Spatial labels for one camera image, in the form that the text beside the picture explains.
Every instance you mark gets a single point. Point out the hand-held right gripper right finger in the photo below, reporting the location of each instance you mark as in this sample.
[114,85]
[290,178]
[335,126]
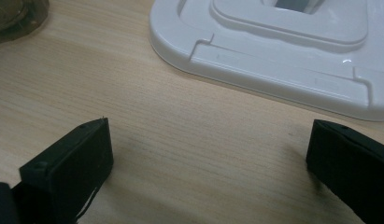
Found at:
[351,168]

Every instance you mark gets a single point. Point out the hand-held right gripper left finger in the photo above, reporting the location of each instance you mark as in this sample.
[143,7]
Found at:
[68,168]

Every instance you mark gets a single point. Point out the dark round object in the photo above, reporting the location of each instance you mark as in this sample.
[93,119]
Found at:
[15,18]

